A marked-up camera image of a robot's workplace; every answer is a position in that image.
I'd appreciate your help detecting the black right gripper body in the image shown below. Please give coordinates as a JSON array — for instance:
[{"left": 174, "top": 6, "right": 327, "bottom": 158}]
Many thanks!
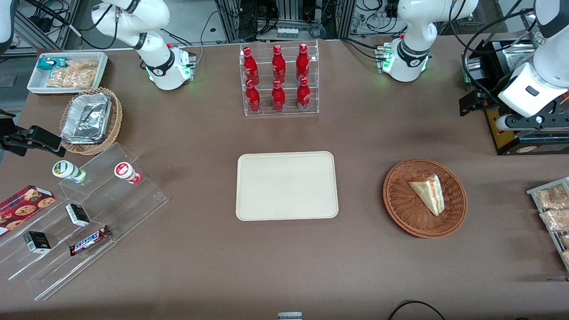
[{"left": 0, "top": 127, "right": 30, "bottom": 157}]

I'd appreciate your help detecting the triangular sandwich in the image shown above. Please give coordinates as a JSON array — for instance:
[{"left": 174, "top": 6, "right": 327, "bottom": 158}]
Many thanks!
[{"left": 408, "top": 173, "right": 445, "bottom": 217}]

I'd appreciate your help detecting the grey snack tray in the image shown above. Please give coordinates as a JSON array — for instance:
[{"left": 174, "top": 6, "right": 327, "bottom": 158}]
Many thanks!
[{"left": 526, "top": 176, "right": 569, "bottom": 272}]

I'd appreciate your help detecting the oval brown wicker basket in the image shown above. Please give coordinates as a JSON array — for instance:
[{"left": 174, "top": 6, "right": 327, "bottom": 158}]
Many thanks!
[{"left": 59, "top": 87, "right": 123, "bottom": 156}]

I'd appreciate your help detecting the round brown wicker basket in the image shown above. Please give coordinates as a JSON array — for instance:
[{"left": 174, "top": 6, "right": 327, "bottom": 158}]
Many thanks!
[{"left": 383, "top": 158, "right": 468, "bottom": 240}]

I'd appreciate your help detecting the beige plastic tray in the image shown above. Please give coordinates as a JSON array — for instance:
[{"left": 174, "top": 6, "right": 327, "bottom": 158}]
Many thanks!
[{"left": 236, "top": 151, "right": 339, "bottom": 222}]

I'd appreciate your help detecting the black yellow control box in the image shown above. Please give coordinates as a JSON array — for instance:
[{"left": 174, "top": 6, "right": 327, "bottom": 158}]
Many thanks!
[{"left": 462, "top": 39, "right": 569, "bottom": 156}]

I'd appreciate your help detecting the green lidded white cup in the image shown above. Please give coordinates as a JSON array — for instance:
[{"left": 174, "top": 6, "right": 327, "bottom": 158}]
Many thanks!
[{"left": 52, "top": 160, "right": 87, "bottom": 184}]

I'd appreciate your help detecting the silver foil container stack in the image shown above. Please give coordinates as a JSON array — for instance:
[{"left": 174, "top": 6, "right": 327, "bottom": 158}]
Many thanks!
[{"left": 60, "top": 93, "right": 112, "bottom": 145}]

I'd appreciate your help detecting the white rectangular bin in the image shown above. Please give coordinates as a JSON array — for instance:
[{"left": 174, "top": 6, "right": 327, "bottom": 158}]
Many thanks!
[{"left": 27, "top": 52, "right": 109, "bottom": 96}]

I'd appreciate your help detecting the red cookie box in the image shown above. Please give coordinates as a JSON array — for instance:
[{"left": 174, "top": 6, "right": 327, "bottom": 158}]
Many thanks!
[{"left": 0, "top": 185, "right": 56, "bottom": 237}]

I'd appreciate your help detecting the clear bag of chips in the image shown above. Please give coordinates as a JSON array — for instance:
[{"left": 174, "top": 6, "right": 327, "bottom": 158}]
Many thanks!
[{"left": 46, "top": 60, "right": 99, "bottom": 88}]

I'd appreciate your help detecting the green snack packet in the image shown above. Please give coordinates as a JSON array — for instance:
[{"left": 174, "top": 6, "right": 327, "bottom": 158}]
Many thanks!
[{"left": 37, "top": 57, "right": 68, "bottom": 70}]

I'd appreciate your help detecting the clear bag of crackers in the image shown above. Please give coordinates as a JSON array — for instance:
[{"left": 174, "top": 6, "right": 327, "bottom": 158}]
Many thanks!
[
  {"left": 539, "top": 209, "right": 569, "bottom": 233},
  {"left": 533, "top": 184, "right": 569, "bottom": 210}
]

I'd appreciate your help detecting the small black white box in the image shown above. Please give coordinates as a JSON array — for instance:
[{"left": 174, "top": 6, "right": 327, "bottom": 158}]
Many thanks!
[
  {"left": 23, "top": 231, "right": 52, "bottom": 254},
  {"left": 65, "top": 203, "right": 90, "bottom": 228}
]

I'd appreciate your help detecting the red lidded white cup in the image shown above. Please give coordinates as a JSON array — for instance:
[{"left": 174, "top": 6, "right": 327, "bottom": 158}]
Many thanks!
[{"left": 114, "top": 162, "right": 142, "bottom": 184}]

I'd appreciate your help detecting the snickers chocolate bar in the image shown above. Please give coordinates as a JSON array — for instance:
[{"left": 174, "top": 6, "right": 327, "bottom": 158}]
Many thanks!
[{"left": 68, "top": 225, "right": 112, "bottom": 256}]

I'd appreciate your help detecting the clear acrylic stepped display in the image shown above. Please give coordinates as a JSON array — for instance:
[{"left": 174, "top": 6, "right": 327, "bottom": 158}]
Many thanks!
[{"left": 0, "top": 142, "right": 170, "bottom": 301}]

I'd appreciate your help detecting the red cola bottle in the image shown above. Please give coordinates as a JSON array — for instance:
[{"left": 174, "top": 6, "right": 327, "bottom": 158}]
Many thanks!
[
  {"left": 243, "top": 47, "right": 260, "bottom": 86},
  {"left": 272, "top": 44, "right": 287, "bottom": 84},
  {"left": 245, "top": 80, "right": 261, "bottom": 113},
  {"left": 271, "top": 80, "right": 286, "bottom": 112},
  {"left": 297, "top": 76, "right": 312, "bottom": 111},
  {"left": 296, "top": 43, "right": 310, "bottom": 83}
]

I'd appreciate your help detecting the clear acrylic bottle rack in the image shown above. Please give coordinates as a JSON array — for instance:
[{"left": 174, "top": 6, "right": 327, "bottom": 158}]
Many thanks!
[{"left": 240, "top": 40, "right": 320, "bottom": 117}]

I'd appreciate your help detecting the white power strip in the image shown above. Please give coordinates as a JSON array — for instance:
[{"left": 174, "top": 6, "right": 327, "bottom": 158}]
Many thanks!
[{"left": 276, "top": 25, "right": 304, "bottom": 40}]

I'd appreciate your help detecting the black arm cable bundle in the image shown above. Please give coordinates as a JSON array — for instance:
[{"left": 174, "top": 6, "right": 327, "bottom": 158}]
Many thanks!
[{"left": 448, "top": 0, "right": 536, "bottom": 105}]

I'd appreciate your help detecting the aluminium frame rack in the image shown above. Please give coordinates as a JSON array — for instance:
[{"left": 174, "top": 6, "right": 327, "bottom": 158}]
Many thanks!
[{"left": 212, "top": 0, "right": 357, "bottom": 43}]

